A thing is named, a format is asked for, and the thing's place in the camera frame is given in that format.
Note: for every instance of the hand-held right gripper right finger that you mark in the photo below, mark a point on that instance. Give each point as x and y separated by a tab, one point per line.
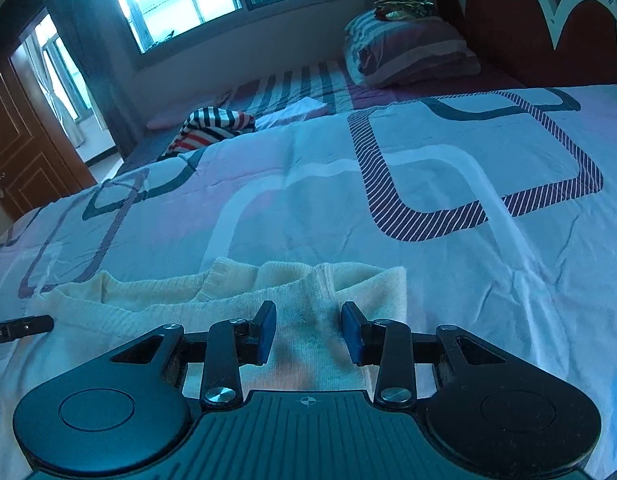
352	332

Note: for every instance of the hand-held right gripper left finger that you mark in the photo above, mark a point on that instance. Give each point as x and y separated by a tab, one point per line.
265	332

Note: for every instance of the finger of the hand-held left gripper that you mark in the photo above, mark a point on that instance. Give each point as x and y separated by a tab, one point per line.
33	326

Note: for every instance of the white knit sweater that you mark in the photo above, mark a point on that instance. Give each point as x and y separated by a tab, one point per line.
138	300

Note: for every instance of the patterned bedsheet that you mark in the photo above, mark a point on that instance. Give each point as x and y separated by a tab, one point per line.
438	260

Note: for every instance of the brown wooden door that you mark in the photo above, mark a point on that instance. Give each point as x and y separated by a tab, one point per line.
23	145

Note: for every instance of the black white red striped cloth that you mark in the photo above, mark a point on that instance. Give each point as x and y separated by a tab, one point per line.
213	125

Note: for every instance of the white folded cloth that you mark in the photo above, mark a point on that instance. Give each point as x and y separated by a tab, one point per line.
293	110

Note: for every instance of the white tied curtain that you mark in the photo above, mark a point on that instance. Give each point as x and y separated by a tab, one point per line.
53	95

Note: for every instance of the pink striped mattress sheet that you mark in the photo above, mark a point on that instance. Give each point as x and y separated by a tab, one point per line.
298	80

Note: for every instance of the striped pillow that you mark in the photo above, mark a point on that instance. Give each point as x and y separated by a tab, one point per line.
408	50

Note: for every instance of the dark blue curtain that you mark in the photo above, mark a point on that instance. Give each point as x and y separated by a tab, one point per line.
83	35

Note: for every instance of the gold patterned cloth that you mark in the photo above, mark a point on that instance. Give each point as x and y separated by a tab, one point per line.
401	5

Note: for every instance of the red white headboard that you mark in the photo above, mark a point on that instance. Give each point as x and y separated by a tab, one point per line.
508	25

